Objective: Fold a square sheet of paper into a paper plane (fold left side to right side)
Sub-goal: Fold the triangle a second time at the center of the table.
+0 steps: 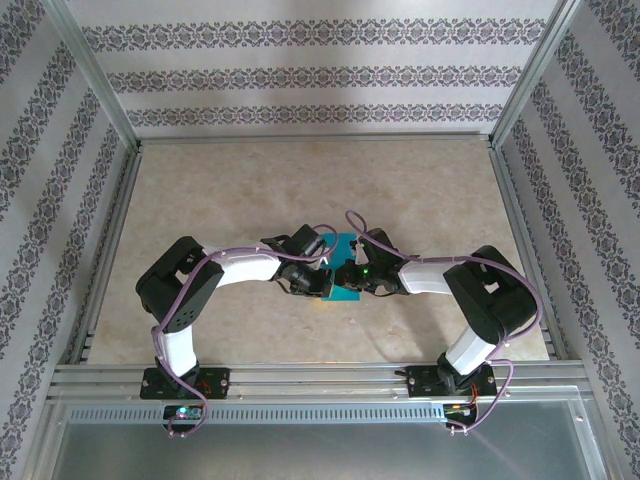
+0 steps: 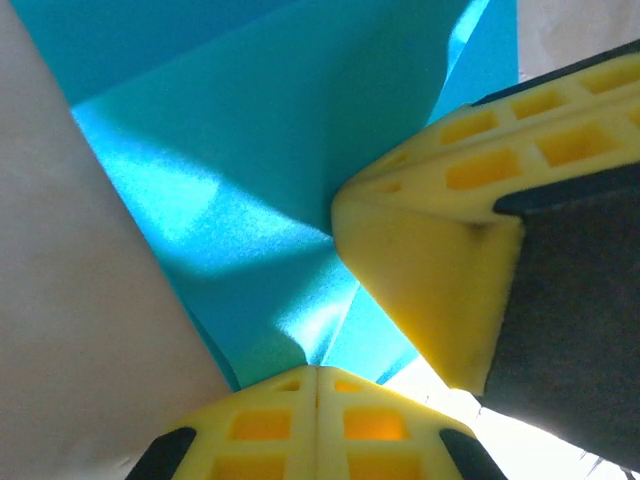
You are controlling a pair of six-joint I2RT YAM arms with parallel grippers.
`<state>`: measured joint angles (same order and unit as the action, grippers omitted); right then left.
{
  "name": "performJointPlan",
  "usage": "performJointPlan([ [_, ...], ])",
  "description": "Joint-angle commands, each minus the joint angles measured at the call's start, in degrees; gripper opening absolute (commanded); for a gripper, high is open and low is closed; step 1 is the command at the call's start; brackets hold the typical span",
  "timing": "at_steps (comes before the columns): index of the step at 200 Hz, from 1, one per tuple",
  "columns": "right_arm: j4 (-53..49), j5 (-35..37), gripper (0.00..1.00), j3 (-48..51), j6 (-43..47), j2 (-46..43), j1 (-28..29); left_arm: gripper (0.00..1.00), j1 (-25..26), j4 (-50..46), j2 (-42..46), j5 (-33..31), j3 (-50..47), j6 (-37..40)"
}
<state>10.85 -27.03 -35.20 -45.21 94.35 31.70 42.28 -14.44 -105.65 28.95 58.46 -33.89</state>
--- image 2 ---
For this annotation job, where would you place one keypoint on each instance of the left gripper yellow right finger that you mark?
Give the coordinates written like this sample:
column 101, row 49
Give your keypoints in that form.
column 375, row 425

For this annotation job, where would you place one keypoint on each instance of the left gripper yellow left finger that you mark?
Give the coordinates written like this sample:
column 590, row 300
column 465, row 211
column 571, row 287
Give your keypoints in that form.
column 260, row 425

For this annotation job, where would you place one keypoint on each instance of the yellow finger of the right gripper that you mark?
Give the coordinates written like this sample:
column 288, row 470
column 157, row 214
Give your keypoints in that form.
column 450, row 280
column 540, row 102

